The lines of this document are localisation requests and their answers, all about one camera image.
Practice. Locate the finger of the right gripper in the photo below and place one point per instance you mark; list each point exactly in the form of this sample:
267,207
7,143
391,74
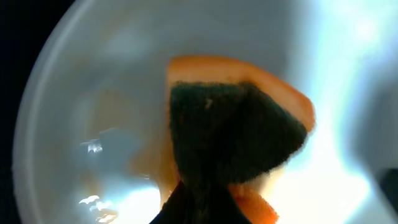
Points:
388,184

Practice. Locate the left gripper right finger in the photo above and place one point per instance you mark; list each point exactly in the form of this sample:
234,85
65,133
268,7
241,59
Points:
221,208

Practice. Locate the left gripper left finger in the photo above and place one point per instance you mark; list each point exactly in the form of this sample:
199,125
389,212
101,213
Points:
180,208

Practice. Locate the orange green sponge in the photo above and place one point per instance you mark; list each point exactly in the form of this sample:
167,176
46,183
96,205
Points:
229,123

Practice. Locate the green plate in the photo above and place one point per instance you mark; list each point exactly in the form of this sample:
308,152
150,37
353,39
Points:
92,118

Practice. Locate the round black serving tray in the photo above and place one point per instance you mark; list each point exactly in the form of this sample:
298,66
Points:
25,26

